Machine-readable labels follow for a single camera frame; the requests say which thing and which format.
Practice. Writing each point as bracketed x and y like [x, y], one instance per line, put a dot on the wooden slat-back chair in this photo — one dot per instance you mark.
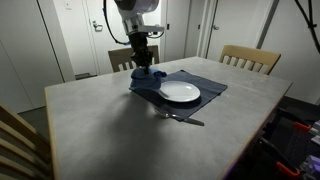
[116, 56]
[250, 52]
[20, 140]

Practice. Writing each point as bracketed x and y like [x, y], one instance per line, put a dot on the white wall switch plate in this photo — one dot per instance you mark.
[68, 4]

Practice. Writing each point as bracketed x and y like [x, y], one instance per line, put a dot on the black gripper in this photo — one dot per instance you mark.
[137, 41]

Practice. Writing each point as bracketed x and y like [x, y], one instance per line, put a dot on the white round plate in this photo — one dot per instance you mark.
[181, 91]

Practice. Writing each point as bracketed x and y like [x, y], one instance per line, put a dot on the metal spoon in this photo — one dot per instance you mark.
[161, 113]

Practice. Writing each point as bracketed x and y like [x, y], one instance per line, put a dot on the blue microfibre towel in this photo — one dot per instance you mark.
[143, 81]

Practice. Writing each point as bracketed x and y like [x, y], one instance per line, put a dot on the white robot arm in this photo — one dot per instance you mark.
[136, 6]

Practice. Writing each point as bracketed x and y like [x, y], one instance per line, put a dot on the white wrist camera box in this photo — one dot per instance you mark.
[150, 29]

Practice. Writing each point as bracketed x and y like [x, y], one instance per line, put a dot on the black door latch plate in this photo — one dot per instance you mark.
[167, 26]
[198, 26]

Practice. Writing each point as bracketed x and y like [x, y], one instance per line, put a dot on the dark blue placemat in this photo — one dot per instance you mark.
[210, 88]

